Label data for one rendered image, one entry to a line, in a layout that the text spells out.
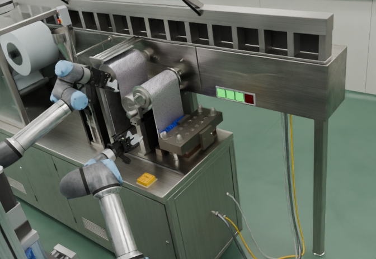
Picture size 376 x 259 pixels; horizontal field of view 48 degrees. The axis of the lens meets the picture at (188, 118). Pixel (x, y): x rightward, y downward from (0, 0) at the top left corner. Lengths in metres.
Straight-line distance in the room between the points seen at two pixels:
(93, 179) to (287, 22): 1.09
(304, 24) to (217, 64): 0.56
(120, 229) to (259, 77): 1.04
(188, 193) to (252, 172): 1.42
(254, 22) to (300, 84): 0.37
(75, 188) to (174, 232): 0.78
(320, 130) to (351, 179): 1.30
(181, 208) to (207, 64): 0.80
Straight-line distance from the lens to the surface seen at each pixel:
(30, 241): 1.64
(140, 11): 2.55
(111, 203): 1.71
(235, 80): 2.28
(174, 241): 2.40
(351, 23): 4.49
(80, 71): 1.97
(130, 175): 2.34
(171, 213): 2.25
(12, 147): 1.78
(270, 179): 3.59
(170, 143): 2.28
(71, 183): 1.73
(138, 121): 2.34
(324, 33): 1.95
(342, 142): 4.03
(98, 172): 1.72
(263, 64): 2.15
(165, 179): 2.25
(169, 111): 2.41
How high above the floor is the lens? 2.27
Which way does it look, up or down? 30 degrees down
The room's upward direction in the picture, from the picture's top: 9 degrees counter-clockwise
